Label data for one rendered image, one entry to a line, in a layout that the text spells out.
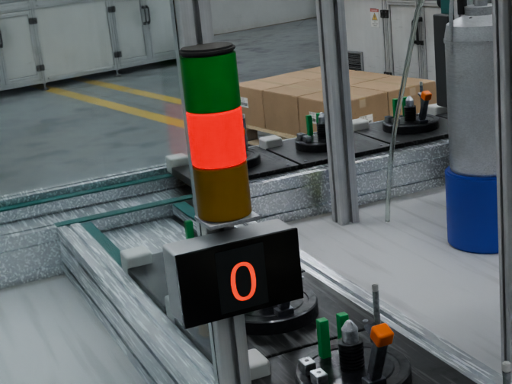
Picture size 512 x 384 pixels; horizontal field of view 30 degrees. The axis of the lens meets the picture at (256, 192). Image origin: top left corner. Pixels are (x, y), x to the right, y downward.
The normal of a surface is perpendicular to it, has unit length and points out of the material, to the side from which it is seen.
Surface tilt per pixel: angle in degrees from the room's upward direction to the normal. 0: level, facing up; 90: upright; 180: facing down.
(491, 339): 0
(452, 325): 0
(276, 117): 90
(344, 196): 90
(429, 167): 90
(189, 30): 90
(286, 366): 0
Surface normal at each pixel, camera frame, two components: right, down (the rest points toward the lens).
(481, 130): -0.32, 0.30
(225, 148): 0.31, 0.24
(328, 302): -0.10, -0.96
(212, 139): -0.07, 0.29
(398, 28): -0.84, 0.23
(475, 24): -0.25, -0.75
